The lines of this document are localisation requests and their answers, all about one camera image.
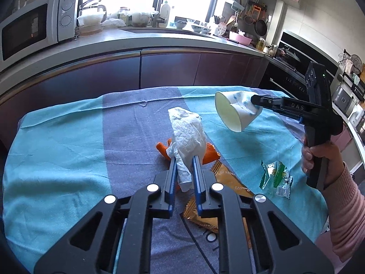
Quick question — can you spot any glass kettle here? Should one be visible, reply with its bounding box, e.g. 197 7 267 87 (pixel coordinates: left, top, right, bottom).
80 0 108 18

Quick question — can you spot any black frying pan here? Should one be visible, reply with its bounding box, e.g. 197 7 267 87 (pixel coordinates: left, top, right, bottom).
255 20 268 36

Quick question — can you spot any bag-covered bowl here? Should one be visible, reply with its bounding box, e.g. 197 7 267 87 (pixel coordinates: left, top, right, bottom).
130 11 151 28

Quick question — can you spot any patterned ceramic bowl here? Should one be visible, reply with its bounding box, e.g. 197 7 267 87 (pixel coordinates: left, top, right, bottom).
191 24 212 34

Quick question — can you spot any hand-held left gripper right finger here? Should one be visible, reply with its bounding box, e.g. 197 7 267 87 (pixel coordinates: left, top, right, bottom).
192 155 335 274

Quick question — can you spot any silver countertop appliance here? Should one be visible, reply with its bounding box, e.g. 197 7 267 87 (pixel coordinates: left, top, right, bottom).
331 86 360 115

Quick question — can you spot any printed blue tablecloth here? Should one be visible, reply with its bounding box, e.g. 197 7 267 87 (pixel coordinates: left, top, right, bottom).
3 85 343 274

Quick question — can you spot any black oven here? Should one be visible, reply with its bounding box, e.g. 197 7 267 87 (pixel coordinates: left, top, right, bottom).
258 31 340 99

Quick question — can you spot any white plastic bag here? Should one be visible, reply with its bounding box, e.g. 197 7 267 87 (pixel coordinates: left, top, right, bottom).
101 18 126 29

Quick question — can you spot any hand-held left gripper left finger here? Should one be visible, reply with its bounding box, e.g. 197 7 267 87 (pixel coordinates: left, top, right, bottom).
34 157 177 274

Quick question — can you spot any kitchen counter cabinet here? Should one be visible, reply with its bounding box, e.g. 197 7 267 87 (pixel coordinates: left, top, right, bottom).
0 27 269 149

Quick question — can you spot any green clear candy wrapper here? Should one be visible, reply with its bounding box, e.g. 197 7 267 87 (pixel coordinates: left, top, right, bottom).
259 160 294 199

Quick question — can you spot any white microwave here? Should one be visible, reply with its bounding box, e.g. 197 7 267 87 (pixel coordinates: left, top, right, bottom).
0 0 81 64

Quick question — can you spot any pink basin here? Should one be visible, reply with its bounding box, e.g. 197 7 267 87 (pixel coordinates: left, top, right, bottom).
229 31 253 46

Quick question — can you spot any person's right hand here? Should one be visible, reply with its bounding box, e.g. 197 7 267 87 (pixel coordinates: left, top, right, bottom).
301 137 347 190

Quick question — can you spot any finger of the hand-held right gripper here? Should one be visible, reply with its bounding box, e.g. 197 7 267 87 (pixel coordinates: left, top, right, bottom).
262 107 303 124
251 95 285 110

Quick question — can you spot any dotted white paper cup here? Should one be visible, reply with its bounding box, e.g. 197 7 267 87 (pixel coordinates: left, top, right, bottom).
214 90 263 132

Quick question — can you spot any white range hood column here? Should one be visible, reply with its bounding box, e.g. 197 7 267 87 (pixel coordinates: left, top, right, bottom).
266 0 286 49

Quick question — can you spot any kitchen sink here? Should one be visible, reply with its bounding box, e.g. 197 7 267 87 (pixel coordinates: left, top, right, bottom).
120 27 218 39

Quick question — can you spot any white paper towel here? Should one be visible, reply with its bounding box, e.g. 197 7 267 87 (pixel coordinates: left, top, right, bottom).
167 106 206 192

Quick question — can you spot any metal faucet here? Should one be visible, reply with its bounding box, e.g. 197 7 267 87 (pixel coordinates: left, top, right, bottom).
152 0 169 28

